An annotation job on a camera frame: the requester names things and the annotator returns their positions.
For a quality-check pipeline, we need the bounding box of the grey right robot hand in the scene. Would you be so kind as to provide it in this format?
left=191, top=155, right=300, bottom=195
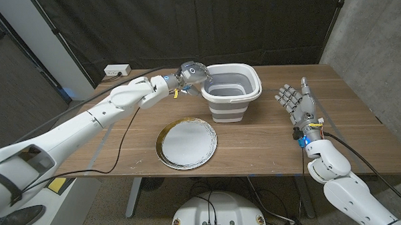
left=273, top=76, right=325, bottom=144

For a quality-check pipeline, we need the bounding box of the black backdrop stand pole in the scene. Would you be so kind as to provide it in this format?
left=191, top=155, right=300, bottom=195
left=29, top=0, right=97, bottom=91
left=316, top=0, right=353, bottom=64

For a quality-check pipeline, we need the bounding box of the black outlet cable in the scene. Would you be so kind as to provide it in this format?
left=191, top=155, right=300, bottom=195
left=100, top=71, right=123, bottom=84

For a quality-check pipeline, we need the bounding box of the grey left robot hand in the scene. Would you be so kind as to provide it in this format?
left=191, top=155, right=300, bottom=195
left=175, top=60, right=214, bottom=98

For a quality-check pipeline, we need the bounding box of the white plate with gold rim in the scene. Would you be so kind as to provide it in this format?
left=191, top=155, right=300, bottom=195
left=154, top=116, right=219, bottom=172

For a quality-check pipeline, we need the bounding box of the yellow black foot pedal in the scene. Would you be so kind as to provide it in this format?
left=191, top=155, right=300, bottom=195
left=47, top=176, right=76, bottom=195

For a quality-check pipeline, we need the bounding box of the grey table leg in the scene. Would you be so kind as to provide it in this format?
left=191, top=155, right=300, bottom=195
left=292, top=175, right=317, bottom=220
left=124, top=177, right=144, bottom=219

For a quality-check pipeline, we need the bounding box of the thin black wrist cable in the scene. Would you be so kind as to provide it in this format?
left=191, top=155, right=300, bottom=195
left=18, top=106, right=144, bottom=193
left=297, top=147, right=309, bottom=220

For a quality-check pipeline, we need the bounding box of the white floor cable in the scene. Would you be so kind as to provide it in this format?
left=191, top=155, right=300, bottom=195
left=245, top=174, right=295, bottom=225

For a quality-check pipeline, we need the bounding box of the black power adapter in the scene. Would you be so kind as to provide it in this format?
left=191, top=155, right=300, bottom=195
left=280, top=217, right=304, bottom=225

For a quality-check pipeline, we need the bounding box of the white robot torso base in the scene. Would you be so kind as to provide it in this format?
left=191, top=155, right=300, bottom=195
left=169, top=189, right=268, bottom=225

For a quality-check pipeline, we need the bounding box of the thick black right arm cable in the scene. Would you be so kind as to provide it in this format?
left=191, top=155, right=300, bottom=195
left=323, top=128, right=401, bottom=218

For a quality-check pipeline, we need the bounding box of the white floor platform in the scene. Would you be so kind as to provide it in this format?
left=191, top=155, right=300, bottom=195
left=21, top=172, right=104, bottom=225

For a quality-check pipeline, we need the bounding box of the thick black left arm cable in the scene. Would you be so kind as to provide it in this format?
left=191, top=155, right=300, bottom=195
left=10, top=65, right=175, bottom=145

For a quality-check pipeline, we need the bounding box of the black backdrop curtain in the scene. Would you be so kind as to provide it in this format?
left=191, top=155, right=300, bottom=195
left=32, top=0, right=354, bottom=91

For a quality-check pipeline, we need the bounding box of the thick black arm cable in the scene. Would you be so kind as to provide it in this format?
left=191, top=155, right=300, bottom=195
left=323, top=128, right=401, bottom=218
left=10, top=65, right=175, bottom=145

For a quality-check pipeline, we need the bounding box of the white grey collapsible bucket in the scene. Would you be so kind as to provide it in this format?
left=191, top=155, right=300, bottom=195
left=199, top=61, right=265, bottom=124

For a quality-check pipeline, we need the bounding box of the dark leather shoe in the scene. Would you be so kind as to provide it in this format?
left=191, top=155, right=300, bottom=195
left=0, top=204, right=47, bottom=225

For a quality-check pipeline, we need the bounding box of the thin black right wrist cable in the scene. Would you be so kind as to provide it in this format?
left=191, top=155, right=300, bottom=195
left=297, top=147, right=309, bottom=220

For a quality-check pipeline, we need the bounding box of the thin black left wrist cable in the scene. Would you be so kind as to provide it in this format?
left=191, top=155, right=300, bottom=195
left=18, top=106, right=144, bottom=193

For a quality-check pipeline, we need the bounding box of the white power outlet box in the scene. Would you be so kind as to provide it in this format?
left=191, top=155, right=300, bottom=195
left=103, top=63, right=132, bottom=77

